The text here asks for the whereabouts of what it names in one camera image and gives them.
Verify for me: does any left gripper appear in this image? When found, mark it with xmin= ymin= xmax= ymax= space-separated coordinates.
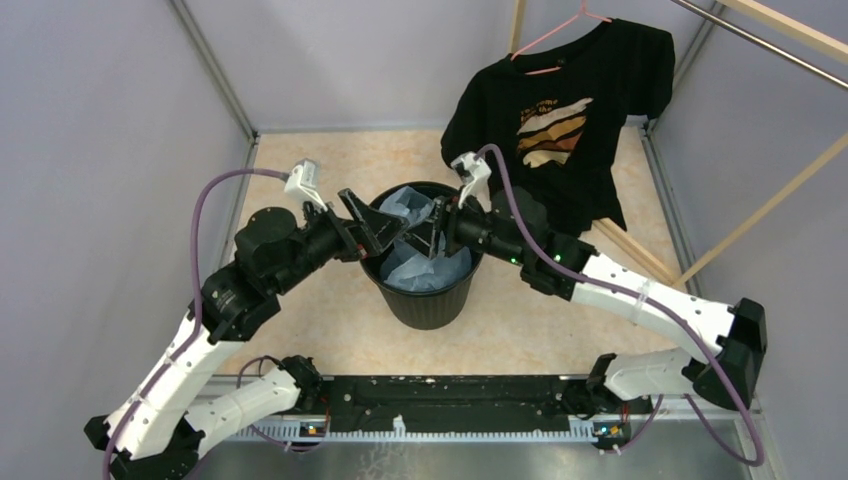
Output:
xmin=271 ymin=187 xmax=409 ymax=295

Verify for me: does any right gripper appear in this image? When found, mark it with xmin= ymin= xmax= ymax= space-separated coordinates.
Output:
xmin=397 ymin=185 xmax=527 ymax=268

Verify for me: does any blue plastic trash bag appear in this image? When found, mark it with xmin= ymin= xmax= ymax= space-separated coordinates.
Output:
xmin=379 ymin=186 xmax=473 ymax=293

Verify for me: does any black trash bin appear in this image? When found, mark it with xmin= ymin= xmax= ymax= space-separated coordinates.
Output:
xmin=361 ymin=181 xmax=482 ymax=330

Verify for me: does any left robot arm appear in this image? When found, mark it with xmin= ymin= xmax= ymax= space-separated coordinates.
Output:
xmin=85 ymin=189 xmax=409 ymax=479

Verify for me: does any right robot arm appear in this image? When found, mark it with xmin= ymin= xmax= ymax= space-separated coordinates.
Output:
xmin=402 ymin=190 xmax=767 ymax=412

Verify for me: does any black printed t-shirt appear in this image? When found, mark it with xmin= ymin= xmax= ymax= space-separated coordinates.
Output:
xmin=441 ymin=19 xmax=676 ymax=236

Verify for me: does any pink clothes hanger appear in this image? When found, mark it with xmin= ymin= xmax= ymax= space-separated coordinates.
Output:
xmin=508 ymin=0 xmax=612 ymax=62

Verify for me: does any metal rack rod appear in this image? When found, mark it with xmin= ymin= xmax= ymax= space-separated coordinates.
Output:
xmin=672 ymin=0 xmax=847 ymax=91

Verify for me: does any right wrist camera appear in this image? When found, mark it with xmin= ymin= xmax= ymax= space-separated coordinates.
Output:
xmin=450 ymin=152 xmax=491 ymax=209

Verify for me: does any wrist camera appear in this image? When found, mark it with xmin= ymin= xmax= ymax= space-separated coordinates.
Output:
xmin=284 ymin=158 xmax=327 ymax=211
xmin=450 ymin=152 xmax=491 ymax=209

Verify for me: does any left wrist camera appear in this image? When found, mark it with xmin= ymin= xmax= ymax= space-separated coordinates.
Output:
xmin=284 ymin=158 xmax=327 ymax=211

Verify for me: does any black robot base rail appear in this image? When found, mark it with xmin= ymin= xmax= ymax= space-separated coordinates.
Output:
xmin=258 ymin=374 xmax=634 ymax=439

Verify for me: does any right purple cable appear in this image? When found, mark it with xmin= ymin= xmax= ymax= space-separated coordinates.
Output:
xmin=475 ymin=143 xmax=766 ymax=468

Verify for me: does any wooden rack frame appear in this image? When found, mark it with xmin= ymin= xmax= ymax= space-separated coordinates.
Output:
xmin=508 ymin=0 xmax=848 ymax=289

